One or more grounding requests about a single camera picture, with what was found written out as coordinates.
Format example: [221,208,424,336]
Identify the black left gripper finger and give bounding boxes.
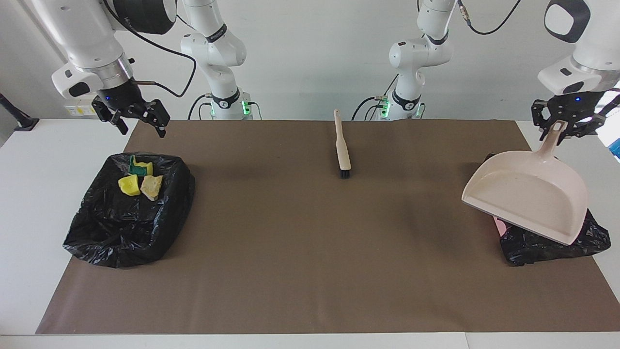
[557,109,610,146]
[531,99,556,142]

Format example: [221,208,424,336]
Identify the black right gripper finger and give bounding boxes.
[133,99,171,139]
[92,97,130,136]

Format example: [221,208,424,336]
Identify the yellow sponge piece green backed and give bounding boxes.
[128,154,154,177]

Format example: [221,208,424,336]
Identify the tan sponge lump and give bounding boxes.
[140,174,164,201]

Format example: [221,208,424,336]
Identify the beige plastic dustpan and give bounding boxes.
[461,120,589,246]

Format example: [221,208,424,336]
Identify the beige hand brush black bristles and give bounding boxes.
[333,109,352,179]

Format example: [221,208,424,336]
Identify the black plastic trash bag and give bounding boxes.
[63,152,196,269]
[484,153,612,266]

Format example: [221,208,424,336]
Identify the black clamp stand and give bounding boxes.
[598,95,620,127]
[0,93,39,132]

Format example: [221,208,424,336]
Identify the brown table mat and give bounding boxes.
[36,120,620,335]

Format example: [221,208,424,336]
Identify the white wall outlet box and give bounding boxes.
[64,99,100,117]

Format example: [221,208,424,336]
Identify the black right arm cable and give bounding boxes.
[102,0,198,98]

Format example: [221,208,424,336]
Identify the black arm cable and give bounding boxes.
[102,0,198,98]
[455,0,523,36]

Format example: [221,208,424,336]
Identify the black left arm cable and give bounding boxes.
[455,0,523,36]

